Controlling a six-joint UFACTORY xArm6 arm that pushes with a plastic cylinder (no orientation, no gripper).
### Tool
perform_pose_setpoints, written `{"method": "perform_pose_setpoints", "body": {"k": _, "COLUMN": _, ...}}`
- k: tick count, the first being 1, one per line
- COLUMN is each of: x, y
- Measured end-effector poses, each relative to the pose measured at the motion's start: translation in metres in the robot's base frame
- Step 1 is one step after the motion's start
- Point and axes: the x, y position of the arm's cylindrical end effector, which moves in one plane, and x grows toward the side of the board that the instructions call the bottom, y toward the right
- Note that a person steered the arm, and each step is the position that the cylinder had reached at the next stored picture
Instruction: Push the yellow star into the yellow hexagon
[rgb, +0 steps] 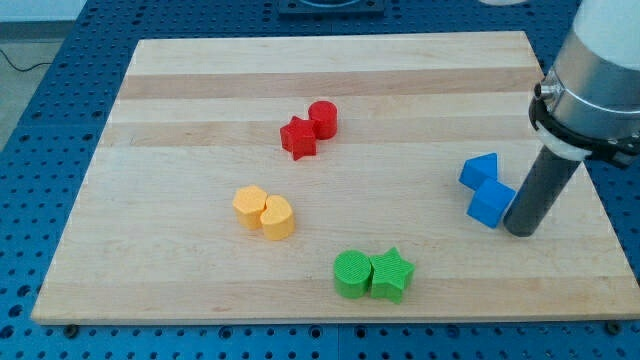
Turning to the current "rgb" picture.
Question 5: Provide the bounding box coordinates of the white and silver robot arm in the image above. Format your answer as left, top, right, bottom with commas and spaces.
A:
529, 0, 639, 168

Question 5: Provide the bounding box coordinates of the red star block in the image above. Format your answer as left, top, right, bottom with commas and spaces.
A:
280, 116, 317, 161

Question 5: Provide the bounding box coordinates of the yellow hexagon block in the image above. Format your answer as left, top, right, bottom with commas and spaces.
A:
232, 185, 268, 230

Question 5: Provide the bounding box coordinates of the green star block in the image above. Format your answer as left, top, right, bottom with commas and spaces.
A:
369, 247, 415, 304

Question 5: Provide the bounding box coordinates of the wooden board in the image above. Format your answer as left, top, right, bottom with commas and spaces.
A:
31, 31, 639, 325

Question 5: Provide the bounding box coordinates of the yellow heart block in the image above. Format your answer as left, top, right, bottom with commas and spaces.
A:
260, 195, 295, 241

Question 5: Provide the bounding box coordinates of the red cylinder block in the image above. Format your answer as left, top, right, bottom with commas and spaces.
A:
308, 100, 338, 140

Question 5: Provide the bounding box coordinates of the green cylinder block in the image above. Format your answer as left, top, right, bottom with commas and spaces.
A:
333, 250, 372, 299

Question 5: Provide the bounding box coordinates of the blue triangle block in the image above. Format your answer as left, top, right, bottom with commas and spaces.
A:
458, 153, 498, 190

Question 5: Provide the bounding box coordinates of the blue cube block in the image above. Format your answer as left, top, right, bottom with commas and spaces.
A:
467, 178, 516, 228

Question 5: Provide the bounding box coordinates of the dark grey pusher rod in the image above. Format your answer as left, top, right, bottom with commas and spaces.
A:
503, 146, 581, 237

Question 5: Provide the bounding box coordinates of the black cable on floor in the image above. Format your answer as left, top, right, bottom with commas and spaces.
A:
0, 48, 54, 74

